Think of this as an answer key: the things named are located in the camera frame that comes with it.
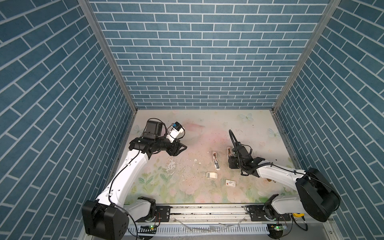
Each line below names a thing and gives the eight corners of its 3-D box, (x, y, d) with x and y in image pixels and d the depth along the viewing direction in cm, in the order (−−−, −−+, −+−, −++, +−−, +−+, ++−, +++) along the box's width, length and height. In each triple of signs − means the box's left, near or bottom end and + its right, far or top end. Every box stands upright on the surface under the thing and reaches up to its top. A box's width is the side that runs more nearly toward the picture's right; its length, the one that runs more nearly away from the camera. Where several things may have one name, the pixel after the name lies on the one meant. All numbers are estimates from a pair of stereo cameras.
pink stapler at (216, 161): (216, 170, 90) (217, 166, 86) (212, 157, 96) (213, 152, 91) (219, 169, 91) (220, 165, 86) (215, 156, 96) (216, 151, 92)
